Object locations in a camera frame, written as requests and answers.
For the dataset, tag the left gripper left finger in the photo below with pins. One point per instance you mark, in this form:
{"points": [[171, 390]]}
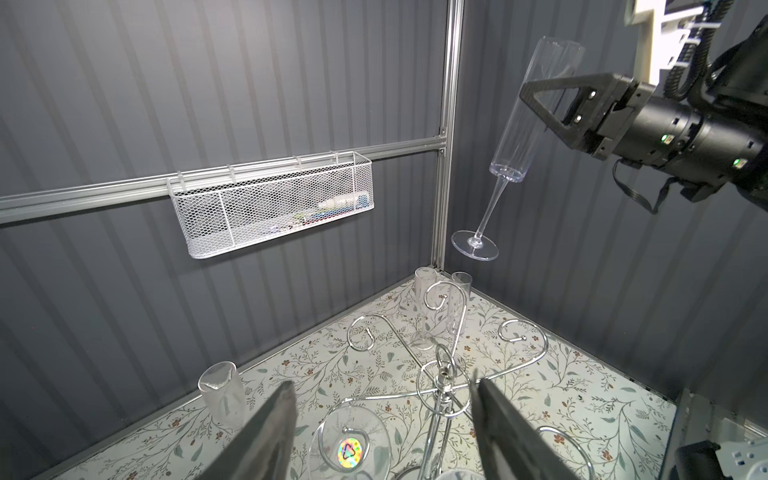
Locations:
{"points": [[262, 449]]}

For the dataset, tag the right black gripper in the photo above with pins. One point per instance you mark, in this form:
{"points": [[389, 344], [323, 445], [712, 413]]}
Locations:
{"points": [[588, 113]]}

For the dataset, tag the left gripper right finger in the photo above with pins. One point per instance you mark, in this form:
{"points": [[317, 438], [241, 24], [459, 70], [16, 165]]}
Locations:
{"points": [[509, 447]]}

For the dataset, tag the clear champagne flute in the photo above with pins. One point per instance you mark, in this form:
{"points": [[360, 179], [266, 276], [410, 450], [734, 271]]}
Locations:
{"points": [[423, 338], [223, 392]]}

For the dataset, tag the glass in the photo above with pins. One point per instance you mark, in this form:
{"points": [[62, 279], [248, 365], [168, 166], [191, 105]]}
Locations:
{"points": [[464, 281], [352, 442], [553, 58]]}

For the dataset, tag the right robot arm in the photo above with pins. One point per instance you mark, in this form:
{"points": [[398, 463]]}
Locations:
{"points": [[707, 129]]}

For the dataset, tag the chrome wine glass rack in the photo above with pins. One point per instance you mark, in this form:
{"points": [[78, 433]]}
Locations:
{"points": [[442, 387]]}

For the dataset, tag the floral table mat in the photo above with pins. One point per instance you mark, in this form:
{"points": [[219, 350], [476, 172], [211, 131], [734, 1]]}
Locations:
{"points": [[599, 421]]}

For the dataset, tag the items in white basket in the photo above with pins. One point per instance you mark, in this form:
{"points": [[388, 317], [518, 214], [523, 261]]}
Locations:
{"points": [[336, 206]]}

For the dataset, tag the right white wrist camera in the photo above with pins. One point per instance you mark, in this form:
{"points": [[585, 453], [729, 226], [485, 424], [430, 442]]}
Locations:
{"points": [[663, 33]]}

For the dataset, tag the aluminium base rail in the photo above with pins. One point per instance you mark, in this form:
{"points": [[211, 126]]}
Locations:
{"points": [[708, 441]]}

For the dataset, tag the white wire mesh basket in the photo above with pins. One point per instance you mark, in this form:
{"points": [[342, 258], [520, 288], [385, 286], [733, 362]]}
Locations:
{"points": [[217, 216]]}

